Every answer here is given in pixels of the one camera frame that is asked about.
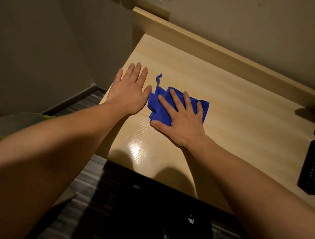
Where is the person's right hand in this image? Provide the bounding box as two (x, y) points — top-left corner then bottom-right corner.
(148, 87), (211, 151)

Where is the bin with translucent bag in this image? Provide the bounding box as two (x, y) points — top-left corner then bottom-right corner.
(0, 109), (57, 144)

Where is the person's right forearm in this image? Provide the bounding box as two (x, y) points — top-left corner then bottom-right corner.
(178, 133), (315, 239)

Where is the black shoe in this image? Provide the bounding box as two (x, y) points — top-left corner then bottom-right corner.
(163, 204), (217, 239)

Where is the person's left forearm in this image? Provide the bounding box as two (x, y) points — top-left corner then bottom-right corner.
(0, 91), (134, 239)

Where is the blue cleaning cloth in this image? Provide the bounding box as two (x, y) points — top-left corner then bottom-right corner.
(146, 73), (212, 130)

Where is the person's left hand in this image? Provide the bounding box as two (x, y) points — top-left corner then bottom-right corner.
(105, 60), (155, 117)

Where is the black remote control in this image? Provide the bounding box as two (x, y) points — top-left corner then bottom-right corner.
(296, 138), (315, 196)

